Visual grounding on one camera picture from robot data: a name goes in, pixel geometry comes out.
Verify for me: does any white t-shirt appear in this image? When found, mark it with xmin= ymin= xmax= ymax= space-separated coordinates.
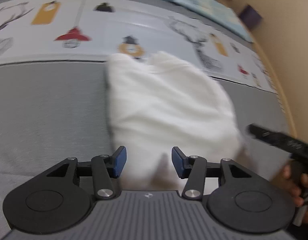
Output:
xmin=106 ymin=51 xmax=251 ymax=191

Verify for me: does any person right hand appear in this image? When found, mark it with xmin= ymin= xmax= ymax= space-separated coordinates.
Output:
xmin=271 ymin=160 xmax=308 ymax=207

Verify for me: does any grey printed bed sheet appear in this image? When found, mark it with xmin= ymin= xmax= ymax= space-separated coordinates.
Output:
xmin=0 ymin=0 xmax=294 ymax=239

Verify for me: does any purple box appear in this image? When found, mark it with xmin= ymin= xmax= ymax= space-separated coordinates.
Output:
xmin=239 ymin=5 xmax=263 ymax=30

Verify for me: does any wooden bed frame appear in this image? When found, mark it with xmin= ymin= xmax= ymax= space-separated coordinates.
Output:
xmin=252 ymin=39 xmax=298 ymax=138

